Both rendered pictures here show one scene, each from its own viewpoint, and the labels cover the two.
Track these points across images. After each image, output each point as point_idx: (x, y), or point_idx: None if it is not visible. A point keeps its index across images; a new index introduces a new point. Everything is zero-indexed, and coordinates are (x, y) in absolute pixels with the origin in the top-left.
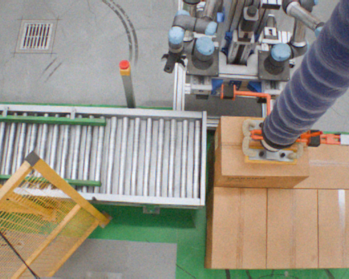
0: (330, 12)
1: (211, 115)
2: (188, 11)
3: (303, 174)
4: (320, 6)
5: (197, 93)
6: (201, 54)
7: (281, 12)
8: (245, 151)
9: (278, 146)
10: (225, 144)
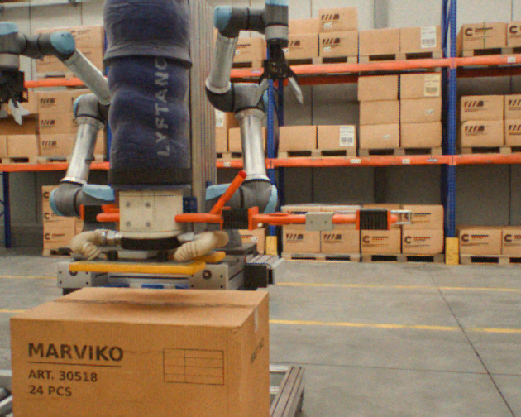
0: (439, 405)
1: None
2: (80, 131)
3: (223, 323)
4: (421, 400)
5: (69, 286)
6: (85, 197)
7: (343, 403)
8: (74, 239)
9: (126, 168)
10: (60, 299)
